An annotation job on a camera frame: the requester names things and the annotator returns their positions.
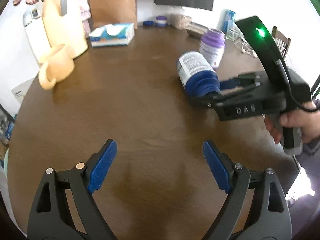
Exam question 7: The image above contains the blue supplement bottle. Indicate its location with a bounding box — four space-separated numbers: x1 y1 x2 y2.
176 51 221 98

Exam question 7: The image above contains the person's right hand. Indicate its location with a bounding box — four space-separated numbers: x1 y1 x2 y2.
264 109 319 144

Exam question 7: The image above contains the wooden chair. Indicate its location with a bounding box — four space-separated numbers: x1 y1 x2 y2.
271 26 291 58

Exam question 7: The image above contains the purple supplement bottle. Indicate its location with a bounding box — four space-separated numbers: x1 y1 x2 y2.
199 29 226 69

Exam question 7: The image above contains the clear glass with pens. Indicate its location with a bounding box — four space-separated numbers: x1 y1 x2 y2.
218 9 239 41

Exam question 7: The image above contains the steel tumbler lying down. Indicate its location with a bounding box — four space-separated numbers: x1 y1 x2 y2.
187 22 208 39

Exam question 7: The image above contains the clear jar of grains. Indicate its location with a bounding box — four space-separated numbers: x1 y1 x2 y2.
170 14 192 30

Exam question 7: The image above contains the purple bottle cap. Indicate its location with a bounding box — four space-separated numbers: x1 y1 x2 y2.
155 16 168 27

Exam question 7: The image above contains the blue bottle cap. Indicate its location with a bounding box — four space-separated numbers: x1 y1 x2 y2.
143 21 155 27

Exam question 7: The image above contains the tissue box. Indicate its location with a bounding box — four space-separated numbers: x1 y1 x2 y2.
89 23 135 47

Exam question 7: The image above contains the yellow ceramic mug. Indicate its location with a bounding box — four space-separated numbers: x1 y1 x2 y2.
38 44 75 90

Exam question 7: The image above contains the brown paper bag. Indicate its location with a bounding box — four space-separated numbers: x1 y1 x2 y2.
89 0 138 28

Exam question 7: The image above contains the yellow thermos jug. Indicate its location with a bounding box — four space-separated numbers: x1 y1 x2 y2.
42 0 88 59

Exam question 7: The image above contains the white insulated bottle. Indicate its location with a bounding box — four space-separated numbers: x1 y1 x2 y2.
23 5 50 66

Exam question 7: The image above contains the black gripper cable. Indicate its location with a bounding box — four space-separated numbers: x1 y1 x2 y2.
274 60 320 113

